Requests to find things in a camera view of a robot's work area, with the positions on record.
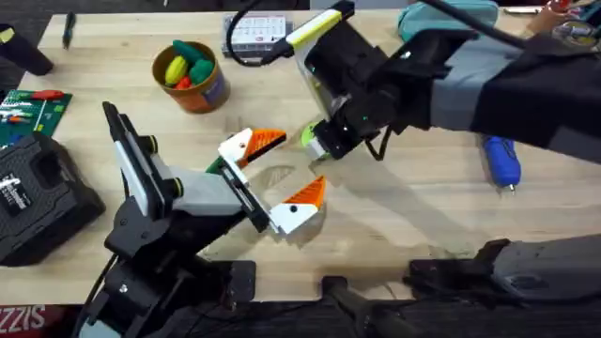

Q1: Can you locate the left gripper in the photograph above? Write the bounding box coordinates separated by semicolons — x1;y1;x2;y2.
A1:
150;127;328;237

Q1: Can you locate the blue electric screwdriver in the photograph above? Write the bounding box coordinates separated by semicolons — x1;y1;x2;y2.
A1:
480;134;523;194

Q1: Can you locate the green disc with holes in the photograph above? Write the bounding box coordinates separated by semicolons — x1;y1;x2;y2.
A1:
300;120;326;149

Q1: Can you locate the brown tub with toys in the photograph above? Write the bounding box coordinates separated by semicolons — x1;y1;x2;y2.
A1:
150;38;232;115

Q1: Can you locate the right wrist upright plate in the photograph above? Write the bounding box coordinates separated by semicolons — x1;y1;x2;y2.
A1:
285;0;357;124

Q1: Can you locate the wrist upright plate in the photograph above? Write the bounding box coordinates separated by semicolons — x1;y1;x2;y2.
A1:
285;0;357;124
101;100;163;223

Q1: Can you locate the clear parts box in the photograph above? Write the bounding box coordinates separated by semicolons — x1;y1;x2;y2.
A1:
222;12;295;60

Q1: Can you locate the left wrist upright plate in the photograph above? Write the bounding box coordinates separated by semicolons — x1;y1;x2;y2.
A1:
101;100;163;223

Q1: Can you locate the teal zip bag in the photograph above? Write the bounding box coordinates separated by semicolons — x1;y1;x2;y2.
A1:
397;0;501;44

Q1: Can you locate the black hard case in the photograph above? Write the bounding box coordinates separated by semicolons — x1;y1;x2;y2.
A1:
0;131;107;269

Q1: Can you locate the green board with tools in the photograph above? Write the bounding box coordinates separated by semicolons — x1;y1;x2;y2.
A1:
0;88;74;148

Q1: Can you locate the black pen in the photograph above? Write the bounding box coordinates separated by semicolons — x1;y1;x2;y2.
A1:
61;10;78;51

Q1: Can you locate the black tool with yellow mark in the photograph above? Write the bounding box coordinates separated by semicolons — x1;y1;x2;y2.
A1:
0;23;54;78

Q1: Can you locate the red printed box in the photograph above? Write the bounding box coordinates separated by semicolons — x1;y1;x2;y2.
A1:
0;303;65;338

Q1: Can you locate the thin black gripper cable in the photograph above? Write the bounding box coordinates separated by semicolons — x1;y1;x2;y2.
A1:
364;125;393;162

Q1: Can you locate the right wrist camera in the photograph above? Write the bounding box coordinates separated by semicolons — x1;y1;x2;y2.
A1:
304;21;392;107

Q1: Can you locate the black looped cable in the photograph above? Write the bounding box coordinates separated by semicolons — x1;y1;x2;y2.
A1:
224;0;296;69

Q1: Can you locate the black rail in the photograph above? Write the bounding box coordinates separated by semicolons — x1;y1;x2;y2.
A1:
154;274;601;338

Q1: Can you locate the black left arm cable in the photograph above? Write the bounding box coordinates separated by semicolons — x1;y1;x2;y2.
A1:
73;253;119;338

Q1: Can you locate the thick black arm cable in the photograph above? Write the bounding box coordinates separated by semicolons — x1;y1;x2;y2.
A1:
420;0;530;50

